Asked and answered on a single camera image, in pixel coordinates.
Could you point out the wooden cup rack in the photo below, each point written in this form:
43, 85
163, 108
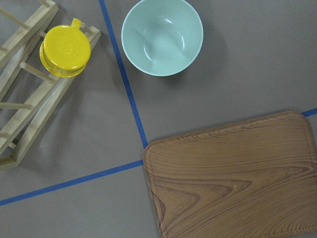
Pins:
28, 92

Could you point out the light green bowl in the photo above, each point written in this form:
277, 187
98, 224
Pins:
162, 37

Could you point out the wooden cutting board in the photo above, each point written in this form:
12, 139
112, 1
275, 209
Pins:
251, 179

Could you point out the yellow cup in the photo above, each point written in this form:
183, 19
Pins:
65, 50

